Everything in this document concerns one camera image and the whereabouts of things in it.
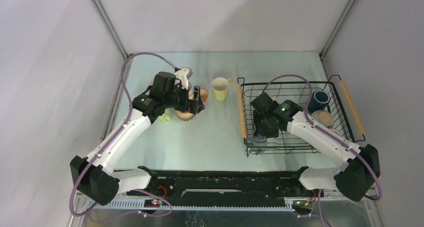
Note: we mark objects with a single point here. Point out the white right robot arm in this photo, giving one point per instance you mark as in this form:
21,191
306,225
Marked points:
357,168

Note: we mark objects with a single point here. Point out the beige round speckled mug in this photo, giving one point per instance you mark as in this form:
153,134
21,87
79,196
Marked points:
184,115

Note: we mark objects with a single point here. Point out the dark blue mug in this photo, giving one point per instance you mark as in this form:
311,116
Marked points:
320,100

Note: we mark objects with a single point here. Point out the right wooden rack handle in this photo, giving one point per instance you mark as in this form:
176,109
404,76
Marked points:
352,107

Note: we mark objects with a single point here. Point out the yellow green faceted mug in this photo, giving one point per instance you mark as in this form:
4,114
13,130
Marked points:
220,86

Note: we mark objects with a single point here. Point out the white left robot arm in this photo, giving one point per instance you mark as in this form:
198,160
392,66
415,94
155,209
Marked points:
95,175

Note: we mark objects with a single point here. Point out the small red orange cup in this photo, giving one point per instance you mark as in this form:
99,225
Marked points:
204,94

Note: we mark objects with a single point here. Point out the light green mug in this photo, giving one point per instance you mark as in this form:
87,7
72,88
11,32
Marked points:
166,116

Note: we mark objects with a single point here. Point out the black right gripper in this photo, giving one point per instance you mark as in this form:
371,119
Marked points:
259,130

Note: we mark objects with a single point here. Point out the black wire dish rack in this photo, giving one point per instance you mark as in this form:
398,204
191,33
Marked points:
299,92

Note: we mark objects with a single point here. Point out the left wooden rack handle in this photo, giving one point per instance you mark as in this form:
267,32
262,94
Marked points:
243,129

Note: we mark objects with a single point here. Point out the small grey blue cup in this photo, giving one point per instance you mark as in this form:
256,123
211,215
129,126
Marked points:
259,143

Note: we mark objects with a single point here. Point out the wooden rack handle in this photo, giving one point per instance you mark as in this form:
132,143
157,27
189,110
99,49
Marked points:
352,107
243,129

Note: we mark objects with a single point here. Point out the striped grey white mug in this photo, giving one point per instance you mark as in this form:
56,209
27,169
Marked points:
324,118

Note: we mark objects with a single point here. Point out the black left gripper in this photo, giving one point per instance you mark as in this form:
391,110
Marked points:
189,105

